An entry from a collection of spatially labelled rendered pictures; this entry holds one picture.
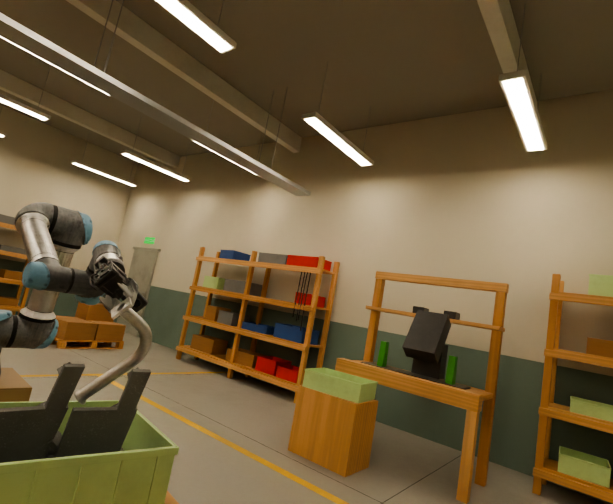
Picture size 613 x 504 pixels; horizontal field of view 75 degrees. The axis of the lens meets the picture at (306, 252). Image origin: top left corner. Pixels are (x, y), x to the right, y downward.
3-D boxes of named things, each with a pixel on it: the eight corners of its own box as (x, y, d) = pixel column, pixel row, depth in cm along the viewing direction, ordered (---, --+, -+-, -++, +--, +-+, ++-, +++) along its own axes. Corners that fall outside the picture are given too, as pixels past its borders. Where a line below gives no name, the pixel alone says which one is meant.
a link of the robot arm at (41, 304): (-2, 340, 147) (47, 200, 146) (43, 342, 158) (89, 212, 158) (4, 353, 139) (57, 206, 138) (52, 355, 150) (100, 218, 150)
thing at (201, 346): (295, 404, 572) (321, 255, 603) (173, 358, 758) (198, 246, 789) (316, 401, 615) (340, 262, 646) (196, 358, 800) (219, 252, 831)
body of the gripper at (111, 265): (89, 288, 101) (86, 267, 110) (113, 307, 106) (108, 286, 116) (114, 269, 102) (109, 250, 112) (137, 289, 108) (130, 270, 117)
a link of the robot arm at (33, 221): (15, 188, 137) (36, 264, 106) (50, 198, 145) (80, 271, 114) (2, 216, 139) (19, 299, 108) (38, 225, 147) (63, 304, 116)
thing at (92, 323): (97, 340, 799) (106, 303, 809) (122, 349, 759) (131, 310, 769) (34, 339, 696) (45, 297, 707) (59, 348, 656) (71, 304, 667)
